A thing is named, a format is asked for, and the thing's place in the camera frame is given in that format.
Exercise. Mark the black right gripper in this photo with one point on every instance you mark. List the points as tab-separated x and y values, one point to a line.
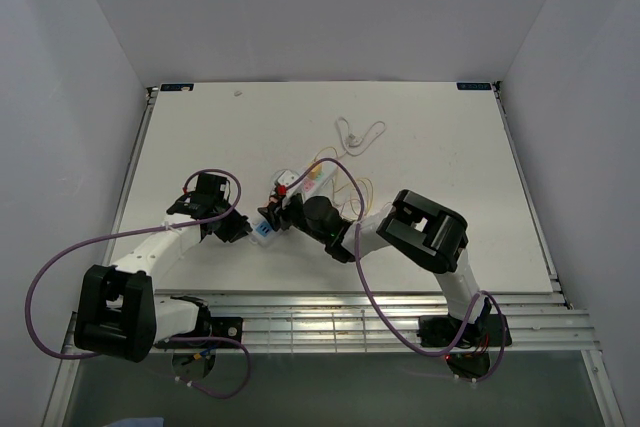
280	215

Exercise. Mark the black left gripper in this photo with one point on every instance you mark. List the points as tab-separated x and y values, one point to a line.
234	231

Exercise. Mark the white colourful power strip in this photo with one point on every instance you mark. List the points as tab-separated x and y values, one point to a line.
299	188

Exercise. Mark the yellow charger plug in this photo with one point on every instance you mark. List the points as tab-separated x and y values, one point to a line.
316	171

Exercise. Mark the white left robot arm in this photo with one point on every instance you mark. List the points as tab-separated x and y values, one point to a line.
119	314

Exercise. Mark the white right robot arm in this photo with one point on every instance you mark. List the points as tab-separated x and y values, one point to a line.
427	233

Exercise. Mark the blue label left corner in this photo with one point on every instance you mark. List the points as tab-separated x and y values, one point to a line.
177	87

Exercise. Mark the blue label corner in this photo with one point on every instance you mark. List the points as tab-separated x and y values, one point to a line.
474	86
177	87

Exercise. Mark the blue label right corner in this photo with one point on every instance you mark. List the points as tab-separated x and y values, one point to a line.
474	86

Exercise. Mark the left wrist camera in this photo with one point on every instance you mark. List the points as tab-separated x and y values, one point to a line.
215	188

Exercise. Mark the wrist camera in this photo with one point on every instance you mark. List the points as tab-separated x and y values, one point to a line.
215	188
286	183

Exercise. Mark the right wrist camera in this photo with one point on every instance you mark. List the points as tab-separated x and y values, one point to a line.
286	183

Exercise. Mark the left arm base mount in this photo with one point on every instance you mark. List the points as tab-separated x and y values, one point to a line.
224	327

